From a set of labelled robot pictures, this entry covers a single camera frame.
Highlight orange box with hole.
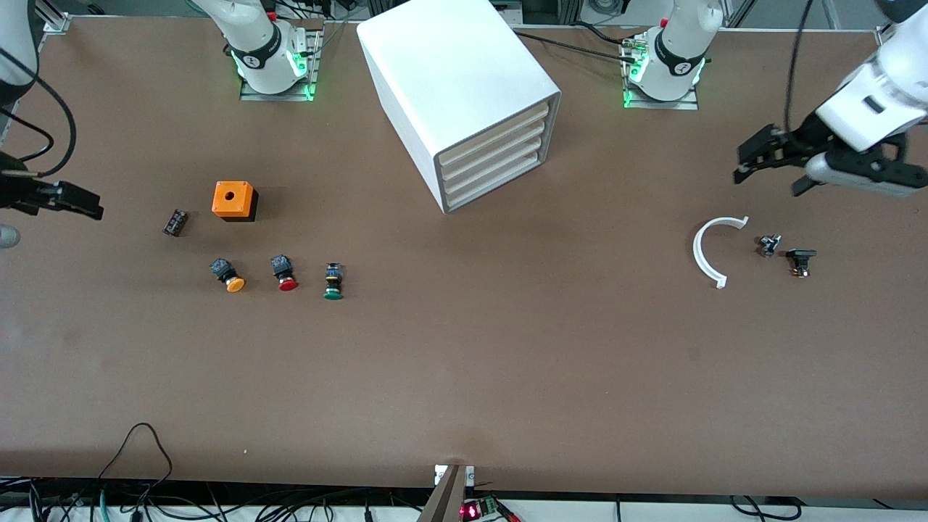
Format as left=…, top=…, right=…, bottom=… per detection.
left=211, top=181, right=260, bottom=223

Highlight black looped cable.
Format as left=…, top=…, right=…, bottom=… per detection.
left=97, top=422, right=175, bottom=485

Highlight black cable on table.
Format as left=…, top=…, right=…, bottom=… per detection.
left=511, top=28, right=640, bottom=63

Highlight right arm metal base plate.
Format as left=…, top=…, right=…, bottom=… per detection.
left=239, top=29, right=323, bottom=102

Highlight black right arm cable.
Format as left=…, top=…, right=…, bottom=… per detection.
left=0, top=47, right=78, bottom=179

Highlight yellow push button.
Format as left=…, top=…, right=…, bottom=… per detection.
left=210, top=258, right=247, bottom=294

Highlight circuit board with red LED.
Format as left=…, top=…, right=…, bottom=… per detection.
left=460, top=496, right=502, bottom=522

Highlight tangled black cables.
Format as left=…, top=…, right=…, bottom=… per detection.
left=0, top=475, right=436, bottom=522

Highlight white drawer cabinet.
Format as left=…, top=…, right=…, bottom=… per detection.
left=356, top=0, right=563, bottom=215

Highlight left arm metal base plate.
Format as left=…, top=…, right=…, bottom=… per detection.
left=621, top=36, right=701, bottom=111

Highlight red push button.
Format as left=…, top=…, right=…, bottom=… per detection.
left=270, top=254, right=300, bottom=293

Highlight white curved plastic arc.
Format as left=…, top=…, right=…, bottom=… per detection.
left=692, top=215, right=750, bottom=290

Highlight black switch component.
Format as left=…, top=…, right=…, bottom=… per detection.
left=786, top=248, right=819, bottom=279

